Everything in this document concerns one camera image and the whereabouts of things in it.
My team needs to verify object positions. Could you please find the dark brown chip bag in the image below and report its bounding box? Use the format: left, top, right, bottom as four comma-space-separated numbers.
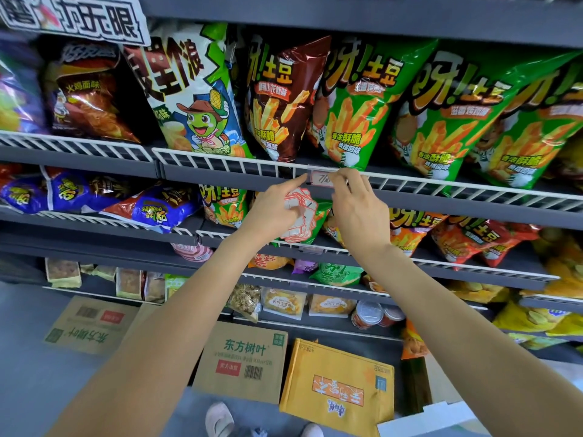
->
45, 40, 143, 145

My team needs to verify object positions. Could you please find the row of yellow snack bags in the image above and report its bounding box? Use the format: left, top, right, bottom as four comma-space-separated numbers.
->
493, 300, 583, 337

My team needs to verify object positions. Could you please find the brown snack bag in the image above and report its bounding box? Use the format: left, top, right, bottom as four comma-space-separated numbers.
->
242, 33, 332, 163

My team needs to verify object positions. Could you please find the small green potato stick bag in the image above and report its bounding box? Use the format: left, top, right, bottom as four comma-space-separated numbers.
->
272, 198, 334, 247
199, 183, 250, 229

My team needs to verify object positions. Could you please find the blue white red snack bag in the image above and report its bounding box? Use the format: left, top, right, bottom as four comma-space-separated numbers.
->
0, 174, 50, 215
42, 167, 134, 213
99, 185, 202, 235

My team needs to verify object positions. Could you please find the pink striped snack bag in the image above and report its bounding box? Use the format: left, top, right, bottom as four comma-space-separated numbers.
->
171, 243, 215, 263

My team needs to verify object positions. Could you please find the long white plastic strip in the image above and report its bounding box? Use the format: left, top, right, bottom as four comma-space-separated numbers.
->
376, 401, 478, 437

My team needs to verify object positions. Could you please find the person's right hand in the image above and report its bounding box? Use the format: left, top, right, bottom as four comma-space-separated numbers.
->
327, 167, 392, 259

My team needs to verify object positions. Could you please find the yellow potato chip bag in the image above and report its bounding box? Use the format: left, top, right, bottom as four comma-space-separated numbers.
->
521, 227, 583, 300

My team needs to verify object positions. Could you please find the yellow cardboard box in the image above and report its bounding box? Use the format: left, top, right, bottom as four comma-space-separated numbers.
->
278, 337, 396, 437

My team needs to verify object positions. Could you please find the small red-orange snack bag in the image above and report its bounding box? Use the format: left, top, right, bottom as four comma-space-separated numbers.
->
430, 215, 542, 270

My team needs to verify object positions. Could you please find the small yellow potato stick bag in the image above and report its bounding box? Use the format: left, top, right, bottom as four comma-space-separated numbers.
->
322, 212, 347, 245

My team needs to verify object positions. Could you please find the person's left hand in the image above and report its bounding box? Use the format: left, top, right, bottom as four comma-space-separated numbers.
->
237, 173, 310, 253

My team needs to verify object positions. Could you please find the dark green box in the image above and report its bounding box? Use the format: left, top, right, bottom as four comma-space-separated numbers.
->
400, 357, 434, 416

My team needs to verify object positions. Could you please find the clear nut bag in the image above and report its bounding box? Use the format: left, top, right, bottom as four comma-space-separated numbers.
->
226, 284, 264, 325

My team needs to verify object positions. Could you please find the stack of red-bordered price tags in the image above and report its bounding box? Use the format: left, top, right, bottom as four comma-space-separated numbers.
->
280, 187, 319, 244

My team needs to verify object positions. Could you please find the person's right forearm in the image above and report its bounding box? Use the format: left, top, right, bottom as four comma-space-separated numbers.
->
348, 239, 583, 437

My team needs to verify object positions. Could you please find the white green snack bag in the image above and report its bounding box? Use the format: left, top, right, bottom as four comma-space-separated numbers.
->
123, 21, 254, 159

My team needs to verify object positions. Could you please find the person's left forearm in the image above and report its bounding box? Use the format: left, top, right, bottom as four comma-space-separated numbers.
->
45, 229, 274, 437

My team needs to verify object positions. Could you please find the dark grey metal shelf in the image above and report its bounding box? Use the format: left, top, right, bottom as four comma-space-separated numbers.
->
0, 0, 583, 369

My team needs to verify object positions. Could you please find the small green snack bag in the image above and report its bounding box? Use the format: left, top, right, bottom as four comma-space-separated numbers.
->
309, 262, 366, 288

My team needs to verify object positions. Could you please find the green snack packet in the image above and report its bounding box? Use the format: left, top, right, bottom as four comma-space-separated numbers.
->
163, 273, 190, 302

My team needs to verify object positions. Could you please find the clear yellow snack packet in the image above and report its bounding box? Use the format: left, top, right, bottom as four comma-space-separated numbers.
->
308, 294, 358, 319
261, 288, 309, 322

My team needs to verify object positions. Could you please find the small orange snack bag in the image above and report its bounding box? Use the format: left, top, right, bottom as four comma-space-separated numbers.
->
247, 253, 293, 271

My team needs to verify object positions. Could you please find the white red cutout shelf sign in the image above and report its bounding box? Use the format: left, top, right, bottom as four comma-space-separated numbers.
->
0, 0, 152, 47

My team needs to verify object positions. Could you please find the small yellow snack bag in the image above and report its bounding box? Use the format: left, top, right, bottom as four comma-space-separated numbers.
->
362, 273, 389, 295
448, 279, 511, 305

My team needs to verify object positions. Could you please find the small orange potato stick bag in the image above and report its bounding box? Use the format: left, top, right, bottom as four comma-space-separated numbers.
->
388, 208, 451, 259

